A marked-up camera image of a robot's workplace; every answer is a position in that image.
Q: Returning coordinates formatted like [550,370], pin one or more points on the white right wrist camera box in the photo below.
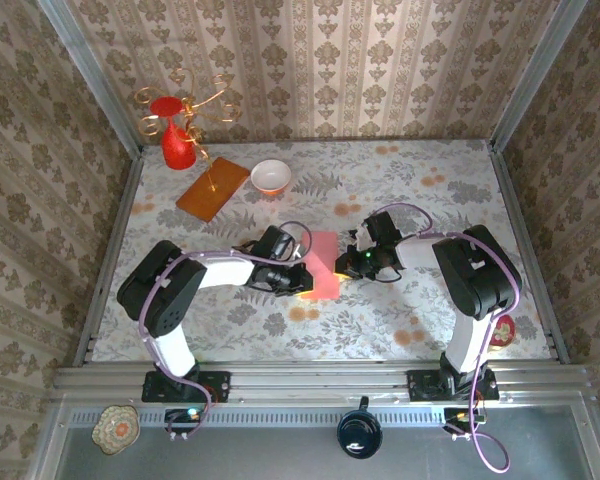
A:
[365,230]

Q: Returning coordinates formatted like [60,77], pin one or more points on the aluminium mounting rail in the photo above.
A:
[305,382]

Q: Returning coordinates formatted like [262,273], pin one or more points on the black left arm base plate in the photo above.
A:
[220,385]

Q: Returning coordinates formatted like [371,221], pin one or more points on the white orange bowl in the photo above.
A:
[270,175]

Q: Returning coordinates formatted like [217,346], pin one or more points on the aluminium frame post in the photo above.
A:
[85,65]
[530,75]

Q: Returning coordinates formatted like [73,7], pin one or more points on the aluminium table side rail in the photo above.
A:
[125,210]
[510,200]

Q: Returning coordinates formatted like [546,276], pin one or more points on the dark blue mug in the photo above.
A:
[359,435]

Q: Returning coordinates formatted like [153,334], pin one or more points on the red upturned goblet glass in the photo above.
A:
[178,150]

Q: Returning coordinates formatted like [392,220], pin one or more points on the red gold round dish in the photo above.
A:
[504,331]

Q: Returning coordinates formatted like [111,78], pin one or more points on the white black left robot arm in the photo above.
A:
[165,285]

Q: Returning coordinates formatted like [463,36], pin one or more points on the grey metal tray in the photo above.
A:
[260,455]

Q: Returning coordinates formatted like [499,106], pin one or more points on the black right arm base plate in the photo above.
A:
[420,387]

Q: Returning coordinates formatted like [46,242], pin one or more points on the patterned scalloped small dish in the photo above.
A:
[116,430]

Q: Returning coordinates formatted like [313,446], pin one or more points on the floral patterned table cloth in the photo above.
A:
[330,335]

